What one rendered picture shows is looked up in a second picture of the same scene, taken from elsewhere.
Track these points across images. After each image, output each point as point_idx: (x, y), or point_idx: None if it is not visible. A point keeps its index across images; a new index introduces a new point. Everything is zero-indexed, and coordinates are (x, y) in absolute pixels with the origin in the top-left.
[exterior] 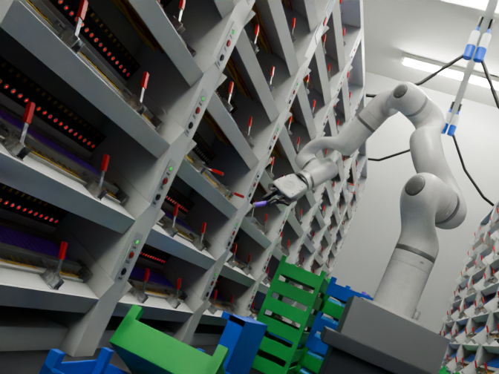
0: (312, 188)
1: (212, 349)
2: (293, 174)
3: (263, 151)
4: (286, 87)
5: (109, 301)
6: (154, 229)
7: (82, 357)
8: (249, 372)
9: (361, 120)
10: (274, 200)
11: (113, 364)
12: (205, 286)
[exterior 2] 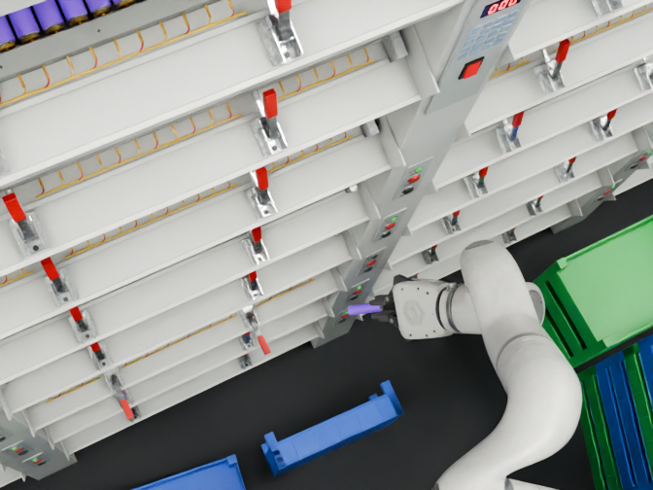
0: None
1: (462, 278)
2: (433, 294)
3: (355, 250)
4: (377, 183)
5: (50, 464)
6: (64, 438)
7: (54, 473)
8: (455, 374)
9: (497, 370)
10: (387, 319)
11: (92, 479)
12: (324, 325)
